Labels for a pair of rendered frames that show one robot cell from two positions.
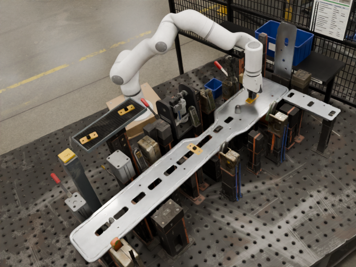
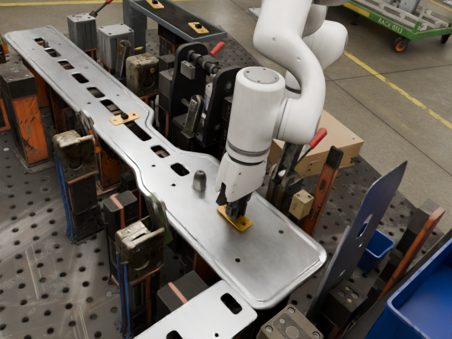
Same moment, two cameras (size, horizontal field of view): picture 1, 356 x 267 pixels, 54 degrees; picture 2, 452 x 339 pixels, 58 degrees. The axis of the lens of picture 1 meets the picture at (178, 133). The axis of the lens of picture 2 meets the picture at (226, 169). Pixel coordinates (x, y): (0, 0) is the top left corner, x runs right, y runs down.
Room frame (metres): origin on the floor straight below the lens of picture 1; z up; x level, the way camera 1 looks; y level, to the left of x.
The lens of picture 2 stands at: (1.28, -1.06, 1.66)
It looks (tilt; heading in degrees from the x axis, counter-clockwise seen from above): 40 degrees down; 80
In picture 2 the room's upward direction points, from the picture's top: 9 degrees clockwise
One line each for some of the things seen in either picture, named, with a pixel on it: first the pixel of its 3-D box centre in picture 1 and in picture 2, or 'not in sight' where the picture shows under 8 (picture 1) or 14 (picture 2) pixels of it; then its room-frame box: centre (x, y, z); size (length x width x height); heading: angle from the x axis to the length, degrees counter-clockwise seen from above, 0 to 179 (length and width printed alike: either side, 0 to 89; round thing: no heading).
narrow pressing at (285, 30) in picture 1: (284, 51); (352, 249); (1.57, -0.66, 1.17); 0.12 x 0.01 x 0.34; 37
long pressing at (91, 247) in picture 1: (193, 152); (118, 117); (1.13, -0.06, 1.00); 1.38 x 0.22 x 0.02; 127
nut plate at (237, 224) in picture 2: (252, 97); (234, 214); (1.42, -0.44, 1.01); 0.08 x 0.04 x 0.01; 127
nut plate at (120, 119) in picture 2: (194, 148); (124, 116); (1.14, -0.07, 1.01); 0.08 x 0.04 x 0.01; 37
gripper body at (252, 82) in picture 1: (252, 79); (243, 170); (1.43, -0.44, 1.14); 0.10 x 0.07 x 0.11; 37
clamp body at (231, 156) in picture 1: (230, 175); (81, 187); (1.04, -0.22, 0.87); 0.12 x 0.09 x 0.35; 37
